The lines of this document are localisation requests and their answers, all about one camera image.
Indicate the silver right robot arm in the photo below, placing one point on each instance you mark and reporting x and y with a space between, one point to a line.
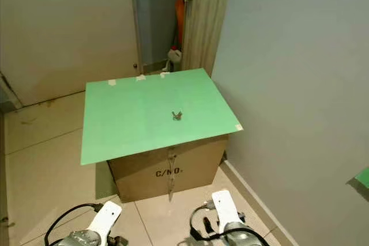
236 237

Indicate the large green hook board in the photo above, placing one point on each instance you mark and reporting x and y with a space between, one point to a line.
364 178

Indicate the brown cardboard box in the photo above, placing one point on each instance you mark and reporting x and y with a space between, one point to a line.
196 168

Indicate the small beige corner sticker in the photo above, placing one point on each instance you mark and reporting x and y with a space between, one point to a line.
238 127

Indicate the light green board sheet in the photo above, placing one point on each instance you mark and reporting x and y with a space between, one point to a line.
132 119

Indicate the white tape piece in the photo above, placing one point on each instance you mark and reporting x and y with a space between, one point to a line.
112 82
165 74
140 78

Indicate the white and grey appliance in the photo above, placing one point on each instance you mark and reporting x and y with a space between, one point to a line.
174 56

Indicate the orange plastic object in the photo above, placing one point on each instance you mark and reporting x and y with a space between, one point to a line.
180 15

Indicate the beige door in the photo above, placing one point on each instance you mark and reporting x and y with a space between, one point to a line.
69 27

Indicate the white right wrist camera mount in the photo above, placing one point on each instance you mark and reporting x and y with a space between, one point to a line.
226 205

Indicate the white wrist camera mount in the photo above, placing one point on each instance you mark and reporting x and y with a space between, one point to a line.
106 218
226 205

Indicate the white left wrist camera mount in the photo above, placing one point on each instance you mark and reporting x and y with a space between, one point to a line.
106 218

